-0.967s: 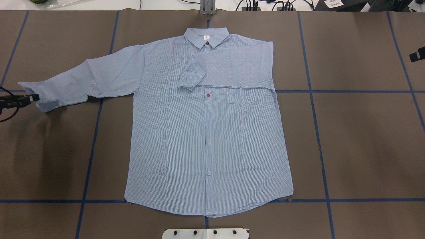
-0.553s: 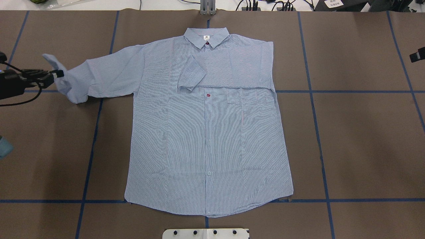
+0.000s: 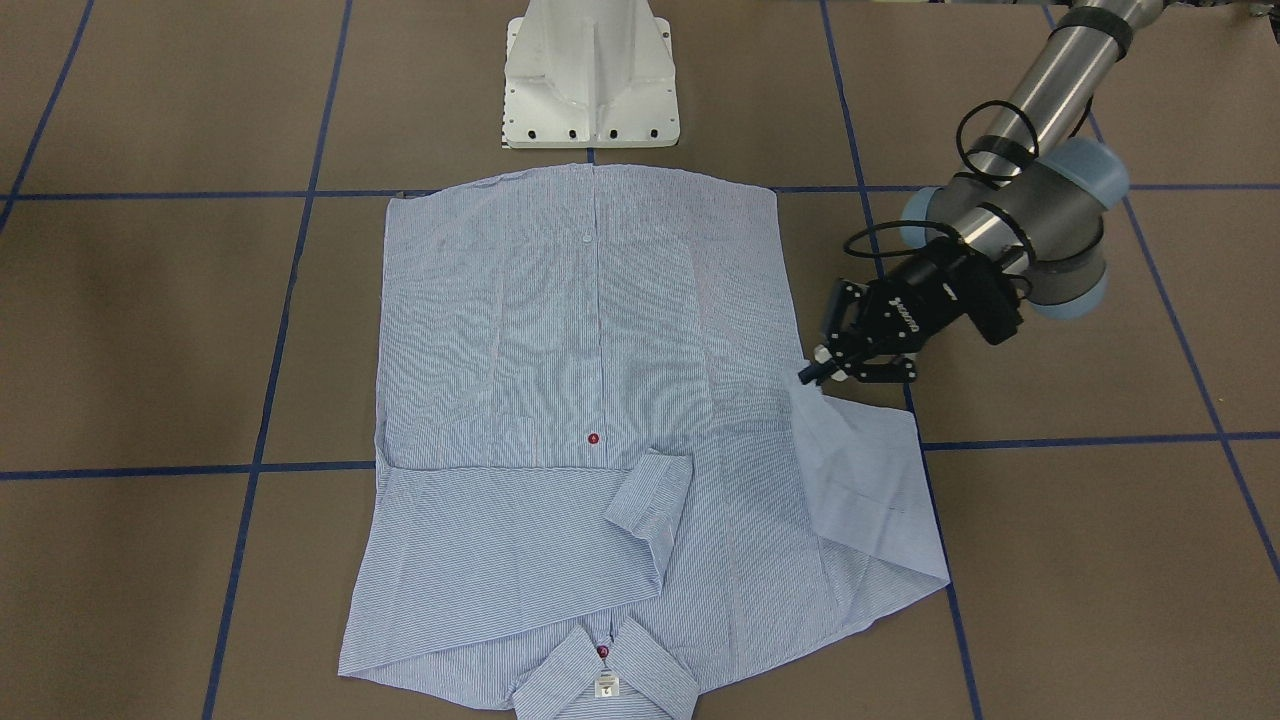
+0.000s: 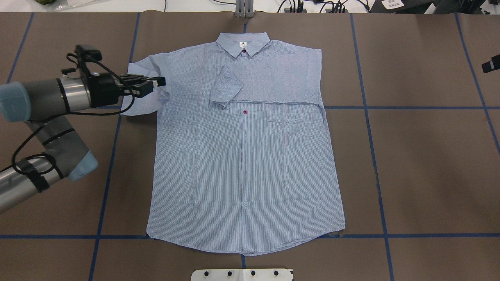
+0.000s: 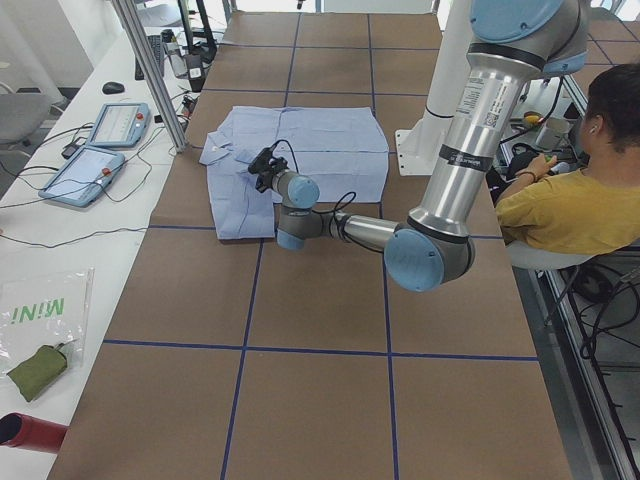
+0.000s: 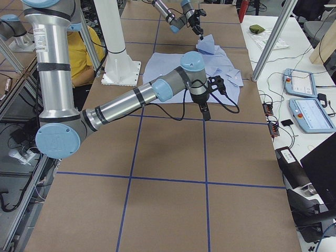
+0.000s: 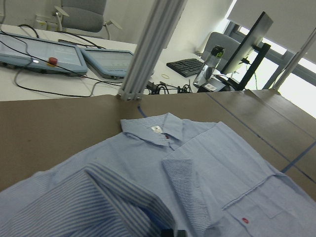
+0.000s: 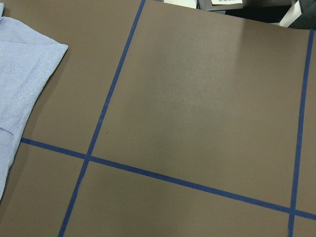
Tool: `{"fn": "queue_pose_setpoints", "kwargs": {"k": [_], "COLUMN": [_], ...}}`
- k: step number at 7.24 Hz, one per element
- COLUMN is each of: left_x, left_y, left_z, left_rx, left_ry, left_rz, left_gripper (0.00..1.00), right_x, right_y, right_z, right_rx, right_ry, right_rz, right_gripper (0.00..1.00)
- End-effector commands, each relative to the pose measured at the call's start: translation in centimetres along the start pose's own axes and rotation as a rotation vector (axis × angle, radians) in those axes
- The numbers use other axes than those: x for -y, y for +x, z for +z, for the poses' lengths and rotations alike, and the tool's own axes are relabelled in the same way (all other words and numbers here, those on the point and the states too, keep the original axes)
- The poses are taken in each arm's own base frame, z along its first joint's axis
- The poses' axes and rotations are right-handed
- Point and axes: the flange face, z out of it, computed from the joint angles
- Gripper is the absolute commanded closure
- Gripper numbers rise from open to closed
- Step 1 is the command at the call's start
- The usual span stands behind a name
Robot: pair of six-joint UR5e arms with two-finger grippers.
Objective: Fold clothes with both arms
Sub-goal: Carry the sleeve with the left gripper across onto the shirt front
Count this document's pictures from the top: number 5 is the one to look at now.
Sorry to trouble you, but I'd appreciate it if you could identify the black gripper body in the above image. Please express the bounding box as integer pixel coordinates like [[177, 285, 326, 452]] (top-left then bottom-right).
[[255, 167, 282, 193]]

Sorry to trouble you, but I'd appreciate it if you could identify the light blue striped shirt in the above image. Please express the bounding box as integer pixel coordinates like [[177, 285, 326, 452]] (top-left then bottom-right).
[[200, 106, 389, 240]]

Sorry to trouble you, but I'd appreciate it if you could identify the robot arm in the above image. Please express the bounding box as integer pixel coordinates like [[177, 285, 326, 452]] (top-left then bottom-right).
[[248, 1, 589, 292]]

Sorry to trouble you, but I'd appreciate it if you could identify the far teach pendant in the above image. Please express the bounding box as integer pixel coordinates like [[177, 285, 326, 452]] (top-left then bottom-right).
[[87, 103, 150, 148]]

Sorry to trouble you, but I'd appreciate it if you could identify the teach pendant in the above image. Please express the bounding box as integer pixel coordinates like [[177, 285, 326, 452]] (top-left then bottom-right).
[[38, 146, 125, 207], [87, 103, 150, 148]]

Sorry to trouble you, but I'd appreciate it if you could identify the black keyboard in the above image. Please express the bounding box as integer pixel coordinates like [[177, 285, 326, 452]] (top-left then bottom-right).
[[134, 33, 165, 81]]

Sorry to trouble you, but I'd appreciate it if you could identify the black computer mouse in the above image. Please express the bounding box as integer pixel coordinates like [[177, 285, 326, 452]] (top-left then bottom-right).
[[102, 81, 125, 95]]

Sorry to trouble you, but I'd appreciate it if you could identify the near teach pendant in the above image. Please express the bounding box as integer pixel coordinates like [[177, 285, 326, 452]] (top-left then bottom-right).
[[38, 146, 125, 207]]

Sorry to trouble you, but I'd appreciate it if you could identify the clear plastic bag MINI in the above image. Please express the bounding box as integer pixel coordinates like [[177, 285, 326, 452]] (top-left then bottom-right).
[[1, 268, 94, 387]]

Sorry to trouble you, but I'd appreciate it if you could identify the white cup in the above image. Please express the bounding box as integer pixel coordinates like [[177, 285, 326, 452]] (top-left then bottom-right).
[[535, 117, 572, 152]]

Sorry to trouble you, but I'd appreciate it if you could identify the green fabric pouch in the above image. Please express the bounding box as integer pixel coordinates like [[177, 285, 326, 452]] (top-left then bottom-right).
[[8, 345, 68, 402]]

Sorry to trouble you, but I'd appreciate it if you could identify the person in yellow shirt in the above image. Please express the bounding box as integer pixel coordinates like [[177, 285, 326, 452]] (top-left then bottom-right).
[[495, 63, 639, 256]]

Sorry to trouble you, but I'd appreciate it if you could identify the red cylinder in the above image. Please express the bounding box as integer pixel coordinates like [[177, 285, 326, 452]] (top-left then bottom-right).
[[1, 412, 68, 454]]

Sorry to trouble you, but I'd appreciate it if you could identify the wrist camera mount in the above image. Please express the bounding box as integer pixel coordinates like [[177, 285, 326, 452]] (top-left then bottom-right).
[[248, 147, 288, 175]]

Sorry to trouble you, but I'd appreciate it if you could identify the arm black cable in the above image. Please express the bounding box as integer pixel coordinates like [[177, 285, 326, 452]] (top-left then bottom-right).
[[269, 139, 391, 253]]

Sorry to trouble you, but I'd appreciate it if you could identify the aluminium frame post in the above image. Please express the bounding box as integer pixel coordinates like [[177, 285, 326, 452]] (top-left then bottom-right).
[[112, 0, 187, 153]]

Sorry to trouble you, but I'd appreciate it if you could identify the thin black table cable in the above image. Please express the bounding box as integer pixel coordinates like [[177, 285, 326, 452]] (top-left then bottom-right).
[[0, 225, 151, 249]]

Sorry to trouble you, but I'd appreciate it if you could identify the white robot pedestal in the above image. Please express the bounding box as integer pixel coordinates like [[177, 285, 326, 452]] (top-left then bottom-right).
[[395, 0, 473, 176]]

